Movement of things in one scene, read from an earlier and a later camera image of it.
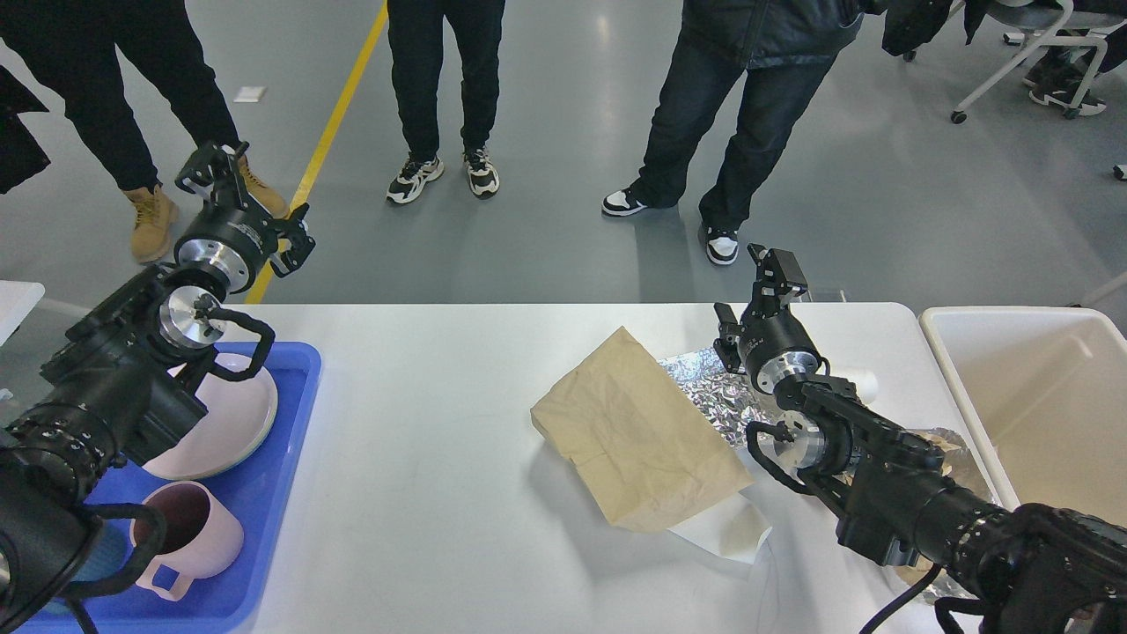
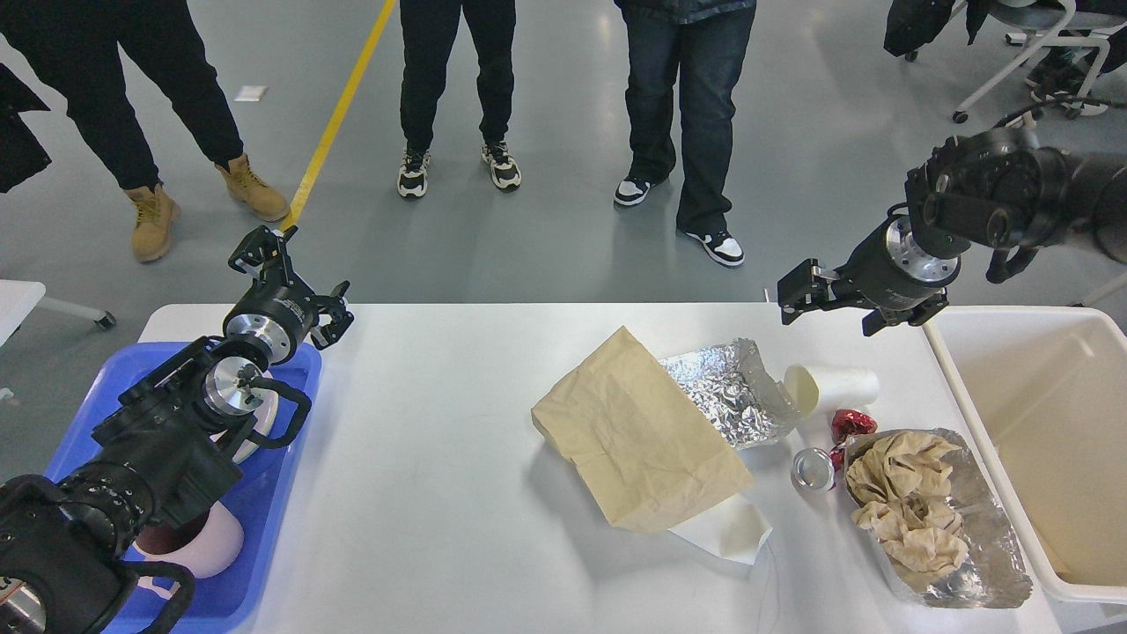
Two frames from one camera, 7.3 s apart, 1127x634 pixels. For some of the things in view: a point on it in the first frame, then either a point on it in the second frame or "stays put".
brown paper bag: x=648 y=458 stays put
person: x=783 y=49 to x=700 y=45
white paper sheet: x=732 y=528 stays put
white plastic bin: x=1046 y=388 stays put
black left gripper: x=225 y=234 to x=279 y=313
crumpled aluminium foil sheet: x=731 y=400 stays put
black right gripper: x=769 y=348 to x=889 y=270
